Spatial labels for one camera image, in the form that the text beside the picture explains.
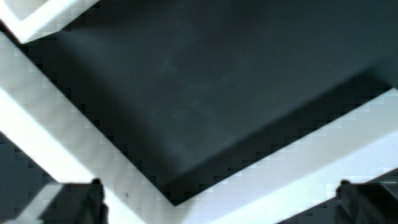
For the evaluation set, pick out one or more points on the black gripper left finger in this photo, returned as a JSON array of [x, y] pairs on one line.
[[66, 204]]

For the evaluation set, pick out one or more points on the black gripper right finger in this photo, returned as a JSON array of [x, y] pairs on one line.
[[366, 203]]

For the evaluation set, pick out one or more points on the white U-shaped obstacle fence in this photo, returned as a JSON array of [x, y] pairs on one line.
[[247, 186]]

